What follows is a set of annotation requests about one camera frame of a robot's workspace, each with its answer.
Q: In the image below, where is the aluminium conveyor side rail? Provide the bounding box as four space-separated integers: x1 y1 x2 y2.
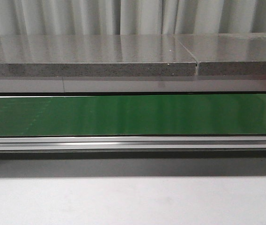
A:
0 135 266 153

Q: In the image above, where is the white pleated curtain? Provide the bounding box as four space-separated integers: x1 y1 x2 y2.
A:
0 0 266 35

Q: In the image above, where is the grey stone slab right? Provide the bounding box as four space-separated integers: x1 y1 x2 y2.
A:
174 33 266 76

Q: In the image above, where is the grey stone countertop slab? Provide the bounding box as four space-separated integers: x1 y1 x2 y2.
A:
0 35 196 77

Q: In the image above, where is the green conveyor belt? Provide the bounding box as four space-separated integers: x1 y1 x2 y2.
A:
0 94 266 136

